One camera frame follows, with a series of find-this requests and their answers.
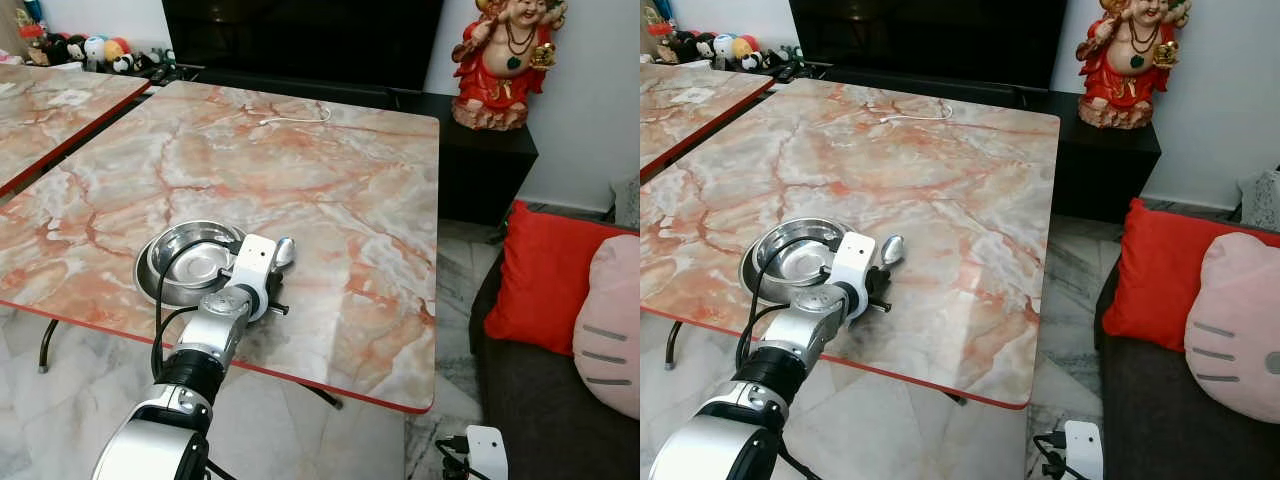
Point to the steel spoon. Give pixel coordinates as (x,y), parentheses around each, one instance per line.
(892,248)
(285,250)

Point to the round steel bowl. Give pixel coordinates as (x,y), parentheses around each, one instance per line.
(195,262)
(795,262)

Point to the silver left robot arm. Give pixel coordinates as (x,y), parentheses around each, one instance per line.
(225,325)
(810,325)

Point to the black table leg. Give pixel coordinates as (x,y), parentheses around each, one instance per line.
(671,345)
(955,398)
(45,345)
(322,396)

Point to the black television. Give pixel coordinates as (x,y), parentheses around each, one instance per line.
(930,40)
(300,40)

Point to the pink cat face pillow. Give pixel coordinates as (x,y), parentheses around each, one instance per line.
(1240,320)
(610,310)

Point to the red pillow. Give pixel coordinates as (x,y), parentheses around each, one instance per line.
(1150,270)
(540,280)

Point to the orange yellow plush toy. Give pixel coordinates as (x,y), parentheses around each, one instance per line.
(746,46)
(118,48)

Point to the dark brown sofa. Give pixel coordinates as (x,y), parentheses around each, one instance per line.
(530,410)
(1150,420)

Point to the white blue plush toy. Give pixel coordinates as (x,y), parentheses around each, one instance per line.
(95,48)
(724,46)

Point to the black plush toy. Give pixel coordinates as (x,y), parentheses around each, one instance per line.
(690,46)
(62,50)

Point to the red laughing buddha statue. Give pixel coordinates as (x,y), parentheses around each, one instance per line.
(1125,70)
(500,70)

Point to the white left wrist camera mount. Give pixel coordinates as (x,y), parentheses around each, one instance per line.
(255,262)
(852,258)

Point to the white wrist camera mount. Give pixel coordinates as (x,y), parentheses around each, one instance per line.
(1082,450)
(852,258)
(488,455)
(255,262)

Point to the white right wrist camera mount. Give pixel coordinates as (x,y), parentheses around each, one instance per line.
(488,455)
(1082,450)

